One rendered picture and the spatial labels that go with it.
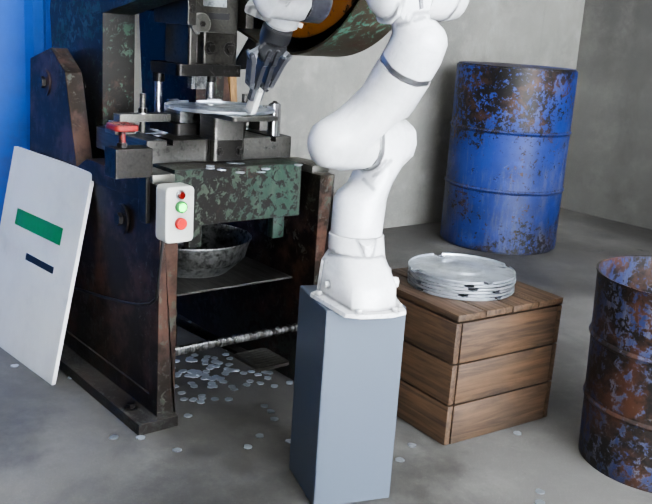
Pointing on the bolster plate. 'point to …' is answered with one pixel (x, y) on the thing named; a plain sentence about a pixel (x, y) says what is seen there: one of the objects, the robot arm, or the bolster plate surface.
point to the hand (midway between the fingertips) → (254, 100)
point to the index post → (274, 121)
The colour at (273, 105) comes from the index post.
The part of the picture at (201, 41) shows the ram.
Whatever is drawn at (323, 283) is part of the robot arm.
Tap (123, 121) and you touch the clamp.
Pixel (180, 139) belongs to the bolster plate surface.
